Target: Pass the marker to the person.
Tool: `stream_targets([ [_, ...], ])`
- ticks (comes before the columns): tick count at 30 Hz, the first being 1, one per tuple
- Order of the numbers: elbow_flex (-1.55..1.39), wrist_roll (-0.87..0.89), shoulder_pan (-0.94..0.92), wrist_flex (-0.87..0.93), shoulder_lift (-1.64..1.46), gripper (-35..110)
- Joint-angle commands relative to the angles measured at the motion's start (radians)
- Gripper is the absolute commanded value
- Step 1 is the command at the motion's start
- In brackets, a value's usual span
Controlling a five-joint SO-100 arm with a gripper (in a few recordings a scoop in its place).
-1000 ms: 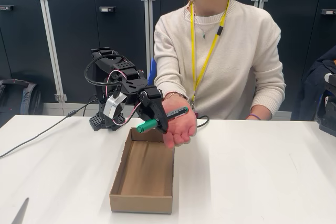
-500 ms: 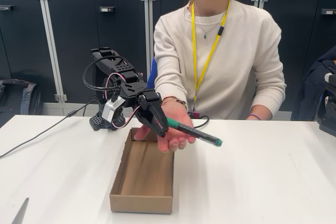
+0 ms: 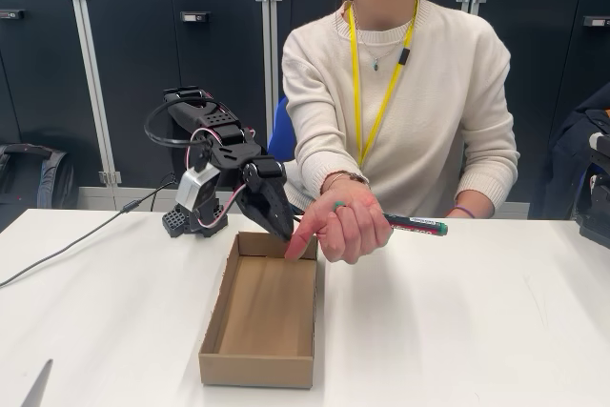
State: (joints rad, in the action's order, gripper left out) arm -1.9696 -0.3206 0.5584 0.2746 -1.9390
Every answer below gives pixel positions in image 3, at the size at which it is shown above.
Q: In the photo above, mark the black machine with white part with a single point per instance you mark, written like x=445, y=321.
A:
x=593, y=226

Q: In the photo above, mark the person's right hand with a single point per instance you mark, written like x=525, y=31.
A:
x=352, y=230

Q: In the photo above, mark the person in cream sweater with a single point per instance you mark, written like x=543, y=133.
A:
x=429, y=107

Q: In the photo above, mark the person's left forearm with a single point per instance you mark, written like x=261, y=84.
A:
x=491, y=188

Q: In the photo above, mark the person's left hand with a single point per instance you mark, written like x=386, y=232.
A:
x=452, y=213

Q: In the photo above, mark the open brown cardboard box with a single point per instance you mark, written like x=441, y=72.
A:
x=267, y=311

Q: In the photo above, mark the dark blue jacket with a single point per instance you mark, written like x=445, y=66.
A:
x=567, y=164

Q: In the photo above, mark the grey black backpack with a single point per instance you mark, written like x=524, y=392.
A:
x=52, y=178

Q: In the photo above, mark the green capped black marker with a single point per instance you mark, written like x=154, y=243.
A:
x=419, y=225

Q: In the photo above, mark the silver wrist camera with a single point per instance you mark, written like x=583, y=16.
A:
x=190, y=190

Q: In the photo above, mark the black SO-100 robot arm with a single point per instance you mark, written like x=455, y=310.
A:
x=214, y=130

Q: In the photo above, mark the dark cabinet with team label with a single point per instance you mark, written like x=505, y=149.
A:
x=128, y=68

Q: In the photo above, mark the person's right forearm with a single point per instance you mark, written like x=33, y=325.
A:
x=329, y=159

